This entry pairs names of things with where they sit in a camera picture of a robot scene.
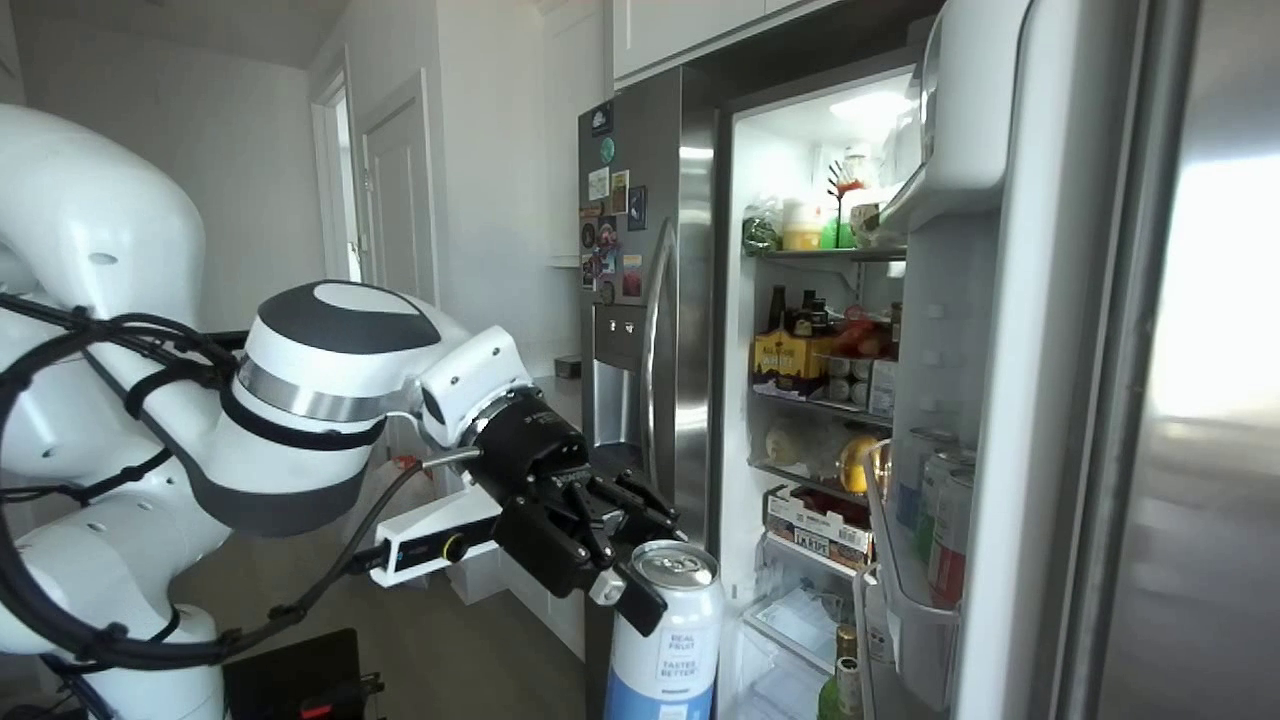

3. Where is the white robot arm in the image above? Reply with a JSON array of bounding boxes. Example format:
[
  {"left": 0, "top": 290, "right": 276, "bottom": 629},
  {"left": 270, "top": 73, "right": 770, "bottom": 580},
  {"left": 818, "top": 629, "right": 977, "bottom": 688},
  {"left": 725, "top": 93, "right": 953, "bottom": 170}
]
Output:
[{"left": 0, "top": 103, "right": 675, "bottom": 720}]

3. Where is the stainless steel freezer door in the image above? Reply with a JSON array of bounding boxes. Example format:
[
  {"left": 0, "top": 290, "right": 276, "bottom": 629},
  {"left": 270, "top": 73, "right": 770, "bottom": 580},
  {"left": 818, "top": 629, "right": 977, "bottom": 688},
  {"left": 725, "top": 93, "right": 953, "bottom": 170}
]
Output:
[{"left": 577, "top": 70, "right": 725, "bottom": 720}]

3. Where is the open refrigerator door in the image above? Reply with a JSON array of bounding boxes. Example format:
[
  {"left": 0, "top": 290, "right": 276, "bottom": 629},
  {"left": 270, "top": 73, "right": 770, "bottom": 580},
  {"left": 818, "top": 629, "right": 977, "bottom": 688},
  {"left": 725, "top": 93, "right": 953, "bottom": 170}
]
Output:
[{"left": 865, "top": 0, "right": 1280, "bottom": 720}]

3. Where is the white base cabinet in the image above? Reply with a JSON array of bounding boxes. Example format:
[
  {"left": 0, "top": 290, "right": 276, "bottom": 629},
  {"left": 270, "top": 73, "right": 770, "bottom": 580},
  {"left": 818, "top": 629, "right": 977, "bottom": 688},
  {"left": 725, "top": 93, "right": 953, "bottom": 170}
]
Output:
[{"left": 447, "top": 378, "right": 591, "bottom": 665}]

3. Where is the white blue soda can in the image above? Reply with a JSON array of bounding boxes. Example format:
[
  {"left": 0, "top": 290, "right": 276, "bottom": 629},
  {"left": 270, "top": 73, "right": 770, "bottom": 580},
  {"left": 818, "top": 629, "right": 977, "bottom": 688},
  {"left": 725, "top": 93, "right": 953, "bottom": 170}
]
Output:
[{"left": 604, "top": 539, "right": 721, "bottom": 720}]

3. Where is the yellow box on shelf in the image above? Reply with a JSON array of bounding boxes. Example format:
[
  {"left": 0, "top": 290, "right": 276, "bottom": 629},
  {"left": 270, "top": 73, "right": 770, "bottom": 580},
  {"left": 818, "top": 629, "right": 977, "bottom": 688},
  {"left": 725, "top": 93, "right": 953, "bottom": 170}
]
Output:
[{"left": 751, "top": 332, "right": 834, "bottom": 386}]

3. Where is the white upper cabinet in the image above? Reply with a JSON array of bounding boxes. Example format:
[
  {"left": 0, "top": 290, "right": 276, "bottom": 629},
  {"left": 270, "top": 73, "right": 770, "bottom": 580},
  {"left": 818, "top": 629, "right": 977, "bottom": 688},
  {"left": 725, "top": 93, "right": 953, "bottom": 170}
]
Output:
[{"left": 607, "top": 0, "right": 834, "bottom": 90}]

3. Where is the cardboard box on shelf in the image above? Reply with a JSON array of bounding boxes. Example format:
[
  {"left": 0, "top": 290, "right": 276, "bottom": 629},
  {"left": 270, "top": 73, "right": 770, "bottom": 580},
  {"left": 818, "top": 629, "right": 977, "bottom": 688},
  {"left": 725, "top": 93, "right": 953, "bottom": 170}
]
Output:
[{"left": 765, "top": 490, "right": 877, "bottom": 567}]

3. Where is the white interior door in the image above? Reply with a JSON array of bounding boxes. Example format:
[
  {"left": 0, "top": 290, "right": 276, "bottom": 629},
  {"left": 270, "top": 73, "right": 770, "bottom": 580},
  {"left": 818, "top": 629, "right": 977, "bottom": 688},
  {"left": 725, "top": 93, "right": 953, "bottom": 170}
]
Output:
[{"left": 359, "top": 77, "right": 435, "bottom": 301}]

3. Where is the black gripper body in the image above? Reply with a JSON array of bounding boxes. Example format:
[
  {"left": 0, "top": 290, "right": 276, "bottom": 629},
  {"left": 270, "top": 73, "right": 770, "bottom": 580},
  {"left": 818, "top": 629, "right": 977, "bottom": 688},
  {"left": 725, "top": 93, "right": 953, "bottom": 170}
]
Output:
[{"left": 467, "top": 388, "right": 626, "bottom": 600}]

